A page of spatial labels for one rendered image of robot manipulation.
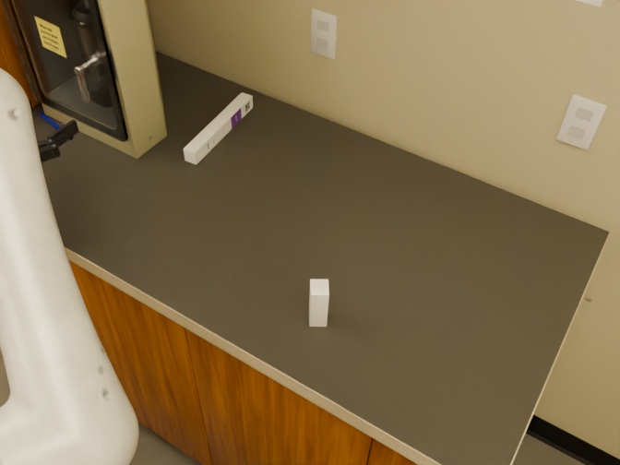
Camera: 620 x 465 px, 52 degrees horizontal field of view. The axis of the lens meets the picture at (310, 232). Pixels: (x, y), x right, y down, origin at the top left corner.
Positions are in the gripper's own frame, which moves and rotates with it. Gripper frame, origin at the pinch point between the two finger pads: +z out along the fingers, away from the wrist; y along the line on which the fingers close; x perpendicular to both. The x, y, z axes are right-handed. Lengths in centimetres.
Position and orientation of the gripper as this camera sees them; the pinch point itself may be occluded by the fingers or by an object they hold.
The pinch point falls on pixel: (49, 117)
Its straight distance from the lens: 146.8
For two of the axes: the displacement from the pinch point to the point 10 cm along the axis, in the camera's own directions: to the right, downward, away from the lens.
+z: 5.3, -6.0, 6.0
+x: -0.2, 6.9, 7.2
